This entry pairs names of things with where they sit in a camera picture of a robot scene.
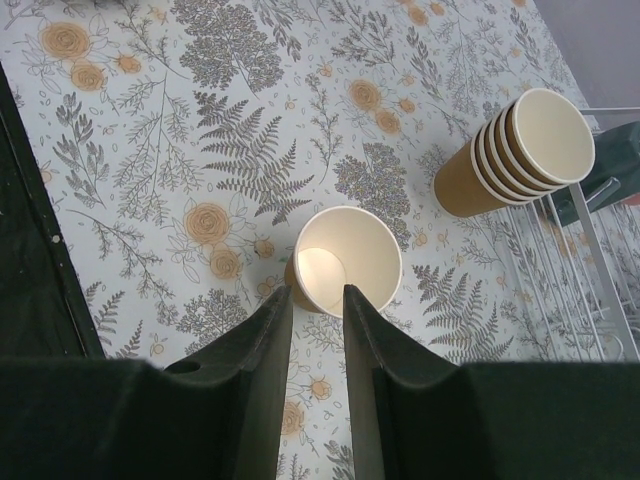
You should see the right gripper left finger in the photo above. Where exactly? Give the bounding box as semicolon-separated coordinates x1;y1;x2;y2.
104;287;293;479

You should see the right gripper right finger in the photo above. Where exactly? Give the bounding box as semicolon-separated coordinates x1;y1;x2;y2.
343;285;639;479

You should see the single brown paper cup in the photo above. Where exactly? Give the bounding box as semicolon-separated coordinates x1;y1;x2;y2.
285;206;403;318

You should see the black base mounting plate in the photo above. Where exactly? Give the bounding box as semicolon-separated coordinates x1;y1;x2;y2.
1;75;105;358

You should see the floral table mat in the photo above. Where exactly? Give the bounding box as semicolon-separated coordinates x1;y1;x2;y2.
0;0;640;480

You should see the stack of brown paper cups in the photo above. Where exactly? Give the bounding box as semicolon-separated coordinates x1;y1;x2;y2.
432;88;595;218

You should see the dark teal mug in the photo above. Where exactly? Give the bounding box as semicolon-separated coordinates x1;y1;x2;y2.
581;121;639;212

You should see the white wire dish rack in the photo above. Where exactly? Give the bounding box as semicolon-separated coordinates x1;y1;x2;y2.
504;107;640;362

